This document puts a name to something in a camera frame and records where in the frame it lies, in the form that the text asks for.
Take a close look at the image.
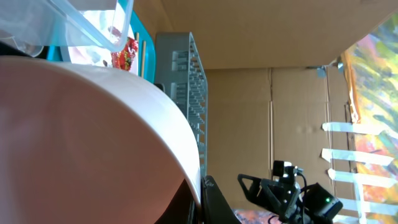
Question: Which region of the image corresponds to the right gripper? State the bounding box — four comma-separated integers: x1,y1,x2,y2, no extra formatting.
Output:
238,174,307,223

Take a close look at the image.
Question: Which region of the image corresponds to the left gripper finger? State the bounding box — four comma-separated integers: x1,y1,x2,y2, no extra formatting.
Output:
201,175,241,224

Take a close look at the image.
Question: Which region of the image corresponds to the red snack wrapper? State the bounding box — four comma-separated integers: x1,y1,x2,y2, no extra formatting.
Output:
111,27,139,75

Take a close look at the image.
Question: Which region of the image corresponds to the large white plate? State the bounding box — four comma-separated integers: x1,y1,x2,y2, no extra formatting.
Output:
62,6,131,68

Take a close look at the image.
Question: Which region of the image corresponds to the grey dishwasher rack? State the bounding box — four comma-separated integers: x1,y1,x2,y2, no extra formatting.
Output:
155,32,208,177

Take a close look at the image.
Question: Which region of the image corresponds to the teal serving tray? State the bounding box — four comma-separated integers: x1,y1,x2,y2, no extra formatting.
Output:
46,11,156,83

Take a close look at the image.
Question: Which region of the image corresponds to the clear plastic bin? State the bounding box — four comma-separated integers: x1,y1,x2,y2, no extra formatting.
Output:
1,0,134,57

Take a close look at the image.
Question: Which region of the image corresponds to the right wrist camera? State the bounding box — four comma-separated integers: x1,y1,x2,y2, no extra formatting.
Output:
272,161,303,178

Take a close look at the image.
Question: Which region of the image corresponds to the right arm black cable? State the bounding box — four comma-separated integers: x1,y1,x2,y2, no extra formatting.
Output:
267,172,310,224

